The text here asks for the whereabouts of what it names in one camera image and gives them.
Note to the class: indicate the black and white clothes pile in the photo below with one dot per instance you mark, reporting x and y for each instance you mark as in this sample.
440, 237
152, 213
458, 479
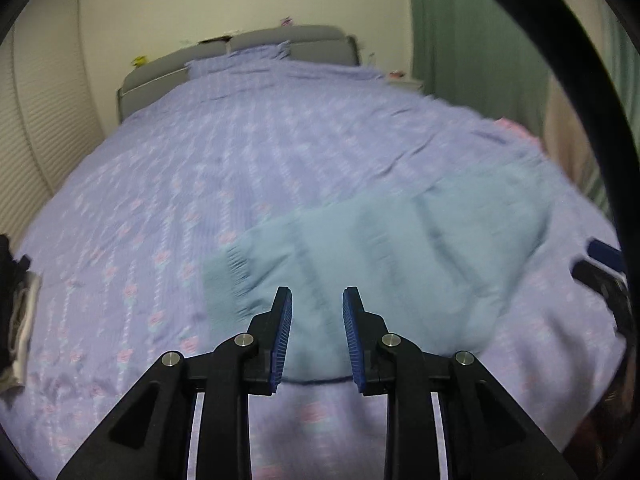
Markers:
15, 315

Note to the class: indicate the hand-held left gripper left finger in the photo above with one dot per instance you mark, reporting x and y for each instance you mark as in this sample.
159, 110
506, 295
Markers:
283, 330

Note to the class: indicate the white louvered closet door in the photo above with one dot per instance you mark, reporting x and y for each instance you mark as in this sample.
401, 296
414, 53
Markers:
35, 110

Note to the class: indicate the purple floral bedspread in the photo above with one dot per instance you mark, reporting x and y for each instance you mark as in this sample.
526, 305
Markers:
200, 200

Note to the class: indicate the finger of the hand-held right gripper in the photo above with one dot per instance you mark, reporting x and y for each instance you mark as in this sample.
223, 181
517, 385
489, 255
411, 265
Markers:
602, 260

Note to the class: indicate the purple pillow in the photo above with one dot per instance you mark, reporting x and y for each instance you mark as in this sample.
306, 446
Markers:
250, 60

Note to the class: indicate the light blue towel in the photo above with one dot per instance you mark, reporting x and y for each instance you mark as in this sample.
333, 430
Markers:
380, 265

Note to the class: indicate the green curtain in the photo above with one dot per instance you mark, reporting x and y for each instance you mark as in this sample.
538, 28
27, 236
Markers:
470, 35

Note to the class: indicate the grey headboard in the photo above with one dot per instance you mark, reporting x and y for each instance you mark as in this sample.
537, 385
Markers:
240, 55

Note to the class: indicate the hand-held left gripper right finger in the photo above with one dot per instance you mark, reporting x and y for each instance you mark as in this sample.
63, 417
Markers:
353, 335

